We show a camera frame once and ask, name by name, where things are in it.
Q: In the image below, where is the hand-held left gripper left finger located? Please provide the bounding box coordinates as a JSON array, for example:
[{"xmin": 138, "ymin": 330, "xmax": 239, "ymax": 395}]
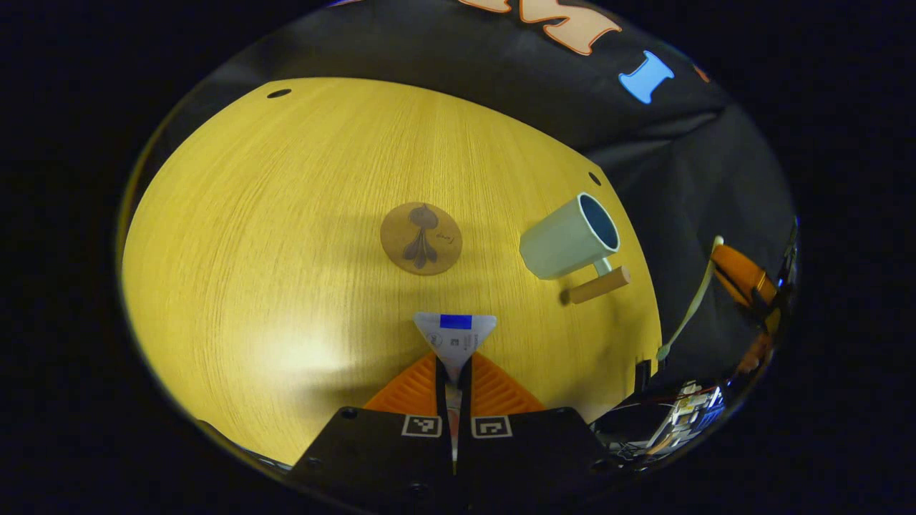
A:
[{"xmin": 290, "ymin": 350, "xmax": 457, "ymax": 513}]

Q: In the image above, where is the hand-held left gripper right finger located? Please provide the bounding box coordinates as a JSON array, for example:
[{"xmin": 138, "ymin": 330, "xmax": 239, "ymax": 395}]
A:
[{"xmin": 456, "ymin": 350, "xmax": 623, "ymax": 513}]

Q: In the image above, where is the white toothbrush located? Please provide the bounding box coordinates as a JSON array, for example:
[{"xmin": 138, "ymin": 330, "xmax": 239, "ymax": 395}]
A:
[{"xmin": 656, "ymin": 236, "xmax": 725, "ymax": 362}]

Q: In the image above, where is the white toothpaste tube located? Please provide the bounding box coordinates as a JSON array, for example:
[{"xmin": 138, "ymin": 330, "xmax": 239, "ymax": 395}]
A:
[{"xmin": 413, "ymin": 312, "xmax": 498, "ymax": 466}]

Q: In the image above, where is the round brown coaster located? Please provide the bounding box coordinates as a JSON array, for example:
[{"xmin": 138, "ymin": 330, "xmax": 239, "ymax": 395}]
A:
[{"xmin": 379, "ymin": 202, "xmax": 464, "ymax": 276}]

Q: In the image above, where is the pale green cup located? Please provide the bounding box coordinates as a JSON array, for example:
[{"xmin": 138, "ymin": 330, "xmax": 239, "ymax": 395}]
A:
[{"xmin": 519, "ymin": 192, "xmax": 632, "ymax": 305}]

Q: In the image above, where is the yellow wooden desktop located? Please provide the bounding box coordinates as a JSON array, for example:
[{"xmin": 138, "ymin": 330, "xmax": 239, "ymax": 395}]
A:
[{"xmin": 120, "ymin": 77, "xmax": 663, "ymax": 469}]

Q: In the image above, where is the black backdrop cloth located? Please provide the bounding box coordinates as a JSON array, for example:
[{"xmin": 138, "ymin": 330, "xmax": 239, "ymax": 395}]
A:
[{"xmin": 165, "ymin": 0, "xmax": 799, "ymax": 401}]

